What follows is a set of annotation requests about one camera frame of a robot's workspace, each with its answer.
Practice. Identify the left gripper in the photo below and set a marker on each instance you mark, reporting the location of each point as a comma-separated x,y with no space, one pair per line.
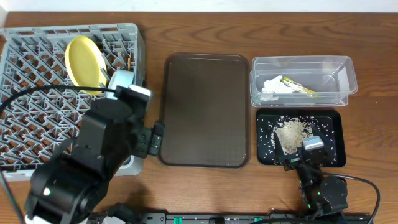
144,140

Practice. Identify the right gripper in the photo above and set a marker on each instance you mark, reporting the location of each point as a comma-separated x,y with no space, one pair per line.
298,157

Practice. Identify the rice food scraps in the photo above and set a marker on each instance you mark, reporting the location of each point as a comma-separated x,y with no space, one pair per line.
291,131

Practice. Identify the light blue bowl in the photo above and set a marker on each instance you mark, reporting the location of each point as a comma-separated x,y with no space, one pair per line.
121,78

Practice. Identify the green snack wrapper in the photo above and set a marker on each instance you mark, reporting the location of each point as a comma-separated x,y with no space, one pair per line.
298,87

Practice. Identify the white tissue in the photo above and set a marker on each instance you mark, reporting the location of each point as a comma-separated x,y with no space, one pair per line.
274,86

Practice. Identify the wooden chopstick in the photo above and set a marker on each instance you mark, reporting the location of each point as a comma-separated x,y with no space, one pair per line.
128,63

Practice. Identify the yellow round plate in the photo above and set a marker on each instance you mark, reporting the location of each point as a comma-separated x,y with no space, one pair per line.
84,63

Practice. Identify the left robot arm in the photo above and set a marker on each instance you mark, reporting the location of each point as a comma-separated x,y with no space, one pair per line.
67,187

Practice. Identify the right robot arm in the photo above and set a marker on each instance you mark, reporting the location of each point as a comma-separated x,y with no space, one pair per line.
323,195

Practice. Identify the black waste tray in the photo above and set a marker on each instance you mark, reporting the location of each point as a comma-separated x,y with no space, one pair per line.
334,115

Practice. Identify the clear plastic container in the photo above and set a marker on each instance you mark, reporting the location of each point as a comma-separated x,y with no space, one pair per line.
332,77

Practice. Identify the dark brown serving tray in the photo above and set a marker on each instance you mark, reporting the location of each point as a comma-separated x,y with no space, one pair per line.
205,109

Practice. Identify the grey plastic dish rack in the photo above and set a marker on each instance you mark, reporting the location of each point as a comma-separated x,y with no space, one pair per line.
33,126

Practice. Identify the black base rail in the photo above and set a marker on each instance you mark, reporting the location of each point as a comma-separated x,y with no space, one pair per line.
123,213

